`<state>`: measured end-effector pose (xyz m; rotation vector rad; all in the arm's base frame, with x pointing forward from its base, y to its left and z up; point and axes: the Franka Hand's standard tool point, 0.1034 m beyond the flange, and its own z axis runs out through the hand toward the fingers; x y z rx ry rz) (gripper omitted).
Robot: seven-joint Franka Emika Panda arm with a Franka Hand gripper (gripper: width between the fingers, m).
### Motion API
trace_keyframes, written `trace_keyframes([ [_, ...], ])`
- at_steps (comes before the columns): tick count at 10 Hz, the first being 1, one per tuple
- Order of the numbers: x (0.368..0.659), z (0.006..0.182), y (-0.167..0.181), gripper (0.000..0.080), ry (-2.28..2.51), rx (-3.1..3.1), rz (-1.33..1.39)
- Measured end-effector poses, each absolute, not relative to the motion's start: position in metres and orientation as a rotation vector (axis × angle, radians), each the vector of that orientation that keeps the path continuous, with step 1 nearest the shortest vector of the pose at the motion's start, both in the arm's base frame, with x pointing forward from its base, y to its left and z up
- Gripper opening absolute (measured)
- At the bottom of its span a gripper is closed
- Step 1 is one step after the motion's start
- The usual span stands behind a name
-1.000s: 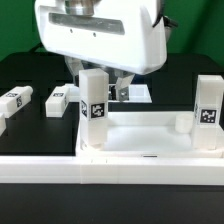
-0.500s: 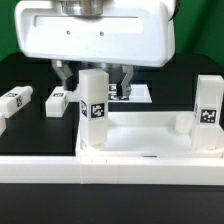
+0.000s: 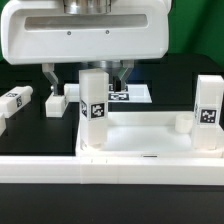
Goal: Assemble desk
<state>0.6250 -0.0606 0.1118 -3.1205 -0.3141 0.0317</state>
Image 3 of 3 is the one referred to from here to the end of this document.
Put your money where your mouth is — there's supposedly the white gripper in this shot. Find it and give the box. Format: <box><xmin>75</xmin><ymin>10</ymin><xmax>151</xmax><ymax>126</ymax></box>
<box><xmin>1</xmin><ymin>0</ymin><xmax>172</xmax><ymax>96</ymax></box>

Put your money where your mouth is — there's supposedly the white desk top tray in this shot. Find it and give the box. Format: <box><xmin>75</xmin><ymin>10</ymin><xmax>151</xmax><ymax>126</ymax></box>
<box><xmin>76</xmin><ymin>111</ymin><xmax>224</xmax><ymax>158</ymax></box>

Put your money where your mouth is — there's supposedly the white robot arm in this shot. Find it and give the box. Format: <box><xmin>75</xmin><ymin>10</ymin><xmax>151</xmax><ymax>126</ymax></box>
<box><xmin>1</xmin><ymin>0</ymin><xmax>172</xmax><ymax>85</ymax></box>

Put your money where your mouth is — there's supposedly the white marker base plate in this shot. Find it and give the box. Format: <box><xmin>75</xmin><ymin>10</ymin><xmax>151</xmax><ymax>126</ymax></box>
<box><xmin>64</xmin><ymin>84</ymin><xmax>152</xmax><ymax>103</ymax></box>

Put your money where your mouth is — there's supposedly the white front obstacle rail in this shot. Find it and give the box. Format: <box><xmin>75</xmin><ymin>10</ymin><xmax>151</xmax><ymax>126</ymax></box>
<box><xmin>0</xmin><ymin>156</ymin><xmax>224</xmax><ymax>185</ymax></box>

